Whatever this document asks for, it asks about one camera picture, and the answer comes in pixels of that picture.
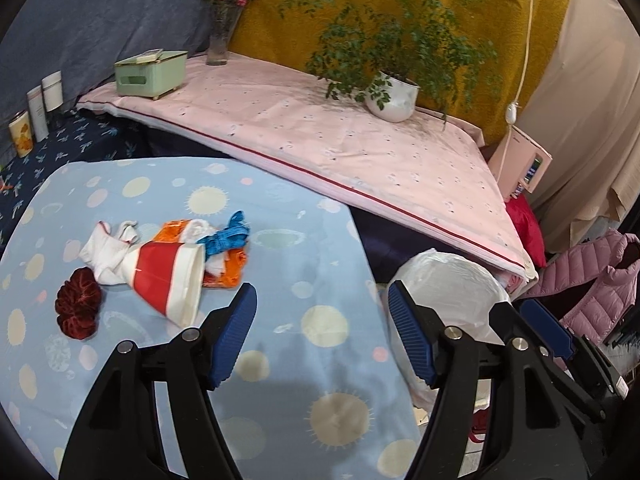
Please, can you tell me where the white cloth with red trim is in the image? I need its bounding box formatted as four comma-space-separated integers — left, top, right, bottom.
79, 219, 141, 286

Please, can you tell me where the pink quilt with red stripe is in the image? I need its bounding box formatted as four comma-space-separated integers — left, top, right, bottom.
75, 52, 540, 281

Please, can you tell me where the yellow fleece blanket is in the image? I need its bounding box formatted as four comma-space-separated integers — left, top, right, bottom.
227, 0, 573, 146

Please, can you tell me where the pink down jacket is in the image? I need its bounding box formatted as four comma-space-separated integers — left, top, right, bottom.
522, 232, 640, 346

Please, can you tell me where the blue dotted blanket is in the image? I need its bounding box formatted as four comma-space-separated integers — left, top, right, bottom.
0, 157, 426, 480

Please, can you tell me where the dark red scrunchie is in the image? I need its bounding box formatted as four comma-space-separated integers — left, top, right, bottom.
55, 267, 105, 342

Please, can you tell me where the yellow printed tin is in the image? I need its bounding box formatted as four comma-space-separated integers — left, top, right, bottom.
8, 111, 33, 157

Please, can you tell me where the white tissue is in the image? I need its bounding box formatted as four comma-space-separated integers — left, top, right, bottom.
182, 219, 218, 246

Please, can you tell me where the green tissue box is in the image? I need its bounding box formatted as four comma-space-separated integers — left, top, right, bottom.
114, 48, 188, 101

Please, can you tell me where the pink water appliance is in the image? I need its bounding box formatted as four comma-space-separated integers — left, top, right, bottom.
487, 127, 553, 198

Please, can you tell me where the white plastic bin liner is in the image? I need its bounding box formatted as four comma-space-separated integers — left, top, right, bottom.
385, 247, 513, 411

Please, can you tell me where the blue lace ribbon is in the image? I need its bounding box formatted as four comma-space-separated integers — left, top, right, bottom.
197, 210, 251, 258

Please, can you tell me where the red and white paper cup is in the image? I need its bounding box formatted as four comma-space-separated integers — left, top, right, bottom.
122, 241, 206, 328

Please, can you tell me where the white cable with switch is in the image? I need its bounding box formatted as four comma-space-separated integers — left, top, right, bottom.
505, 0, 538, 126

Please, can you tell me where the beige curtain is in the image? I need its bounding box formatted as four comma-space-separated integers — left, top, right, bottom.
520, 0, 640, 256

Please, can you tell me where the green plant in white pot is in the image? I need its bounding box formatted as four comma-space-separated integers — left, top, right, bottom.
277, 0, 501, 123

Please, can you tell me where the grey-blue cloth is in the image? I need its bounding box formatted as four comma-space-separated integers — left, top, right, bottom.
0, 0, 258, 161

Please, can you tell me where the orange patterned cloth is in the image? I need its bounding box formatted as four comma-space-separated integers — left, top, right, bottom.
160, 217, 248, 289

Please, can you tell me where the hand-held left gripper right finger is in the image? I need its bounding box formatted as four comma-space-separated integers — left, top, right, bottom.
387, 280, 591, 480

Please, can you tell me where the glass vase with red flowers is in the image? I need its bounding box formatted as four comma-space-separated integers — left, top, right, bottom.
200, 0, 258, 66

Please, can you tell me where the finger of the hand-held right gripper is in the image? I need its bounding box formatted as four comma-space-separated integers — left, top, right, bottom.
517, 299, 576, 363
489, 302, 526, 346

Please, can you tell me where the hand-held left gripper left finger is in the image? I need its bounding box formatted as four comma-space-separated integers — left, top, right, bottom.
59, 282, 258, 480

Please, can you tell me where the white bottle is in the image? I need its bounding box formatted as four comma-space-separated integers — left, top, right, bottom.
41, 71, 64, 112
26, 86, 50, 143

